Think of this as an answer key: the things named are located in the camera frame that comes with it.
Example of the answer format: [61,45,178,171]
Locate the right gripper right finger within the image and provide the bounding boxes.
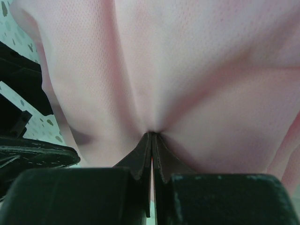
[152,133,300,225]

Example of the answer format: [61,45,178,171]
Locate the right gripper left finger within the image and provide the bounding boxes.
[0,133,152,225]

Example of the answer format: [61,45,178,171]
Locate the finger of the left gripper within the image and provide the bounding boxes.
[0,136,81,201]

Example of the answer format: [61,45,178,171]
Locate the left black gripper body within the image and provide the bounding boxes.
[0,43,53,137]

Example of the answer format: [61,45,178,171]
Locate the pink t shirt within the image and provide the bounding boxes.
[10,0,300,194]

